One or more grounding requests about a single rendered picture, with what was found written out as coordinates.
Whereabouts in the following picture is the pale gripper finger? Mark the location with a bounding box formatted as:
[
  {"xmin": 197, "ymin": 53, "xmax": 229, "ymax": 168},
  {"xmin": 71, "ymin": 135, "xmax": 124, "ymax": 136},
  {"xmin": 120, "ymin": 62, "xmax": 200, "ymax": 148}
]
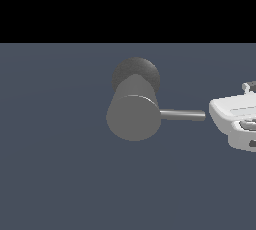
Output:
[{"xmin": 241, "ymin": 80, "xmax": 256, "ymax": 96}]

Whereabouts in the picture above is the grey cylinder faucet handle with rod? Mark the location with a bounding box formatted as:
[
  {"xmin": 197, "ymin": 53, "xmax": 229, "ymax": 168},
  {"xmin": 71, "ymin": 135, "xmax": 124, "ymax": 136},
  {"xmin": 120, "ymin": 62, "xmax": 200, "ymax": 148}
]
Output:
[{"xmin": 105, "ymin": 73, "xmax": 207, "ymax": 142}]

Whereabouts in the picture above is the dark grey round faucet base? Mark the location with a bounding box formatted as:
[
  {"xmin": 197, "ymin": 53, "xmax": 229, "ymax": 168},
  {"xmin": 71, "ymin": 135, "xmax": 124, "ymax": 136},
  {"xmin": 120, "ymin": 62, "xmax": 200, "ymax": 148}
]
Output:
[{"xmin": 111, "ymin": 57, "xmax": 161, "ymax": 92}]

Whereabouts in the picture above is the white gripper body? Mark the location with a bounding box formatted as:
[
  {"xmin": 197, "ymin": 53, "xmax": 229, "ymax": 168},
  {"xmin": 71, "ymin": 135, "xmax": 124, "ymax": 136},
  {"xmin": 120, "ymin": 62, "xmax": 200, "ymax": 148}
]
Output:
[{"xmin": 208, "ymin": 93, "xmax": 256, "ymax": 135}]

